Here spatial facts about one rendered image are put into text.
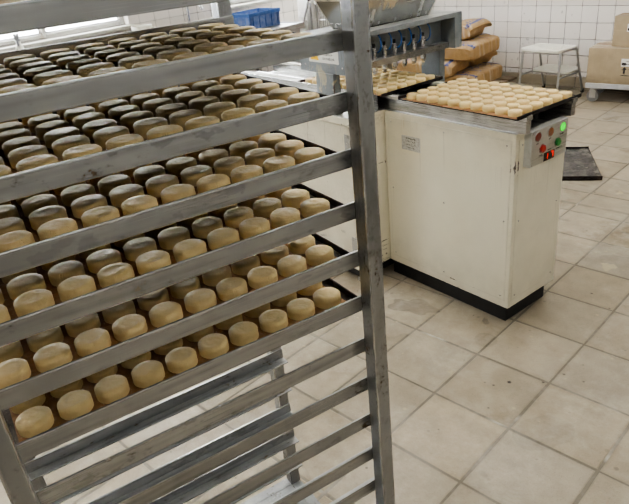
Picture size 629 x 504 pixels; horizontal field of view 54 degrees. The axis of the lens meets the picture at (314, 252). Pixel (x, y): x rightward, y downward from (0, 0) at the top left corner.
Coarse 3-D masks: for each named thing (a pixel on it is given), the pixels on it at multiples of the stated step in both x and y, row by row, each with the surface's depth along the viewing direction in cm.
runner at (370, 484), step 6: (372, 480) 130; (360, 486) 132; (366, 486) 129; (372, 486) 130; (348, 492) 131; (354, 492) 128; (360, 492) 129; (366, 492) 130; (342, 498) 127; (348, 498) 127; (354, 498) 128; (360, 498) 130
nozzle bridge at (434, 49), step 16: (432, 16) 281; (448, 16) 284; (320, 32) 269; (384, 32) 263; (416, 32) 286; (432, 32) 293; (448, 32) 293; (400, 48) 283; (416, 48) 287; (432, 48) 289; (304, 64) 278; (320, 64) 270; (336, 64) 261; (384, 64) 273; (432, 64) 308; (320, 80) 274; (336, 80) 268
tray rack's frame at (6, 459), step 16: (0, 416) 78; (0, 432) 79; (0, 448) 80; (16, 448) 83; (0, 464) 80; (16, 464) 82; (16, 480) 82; (16, 496) 83; (32, 496) 84; (256, 496) 177; (272, 496) 176
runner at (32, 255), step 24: (288, 168) 93; (312, 168) 95; (336, 168) 97; (216, 192) 87; (240, 192) 90; (264, 192) 92; (144, 216) 83; (168, 216) 85; (192, 216) 87; (48, 240) 77; (72, 240) 79; (96, 240) 80; (0, 264) 75; (24, 264) 76
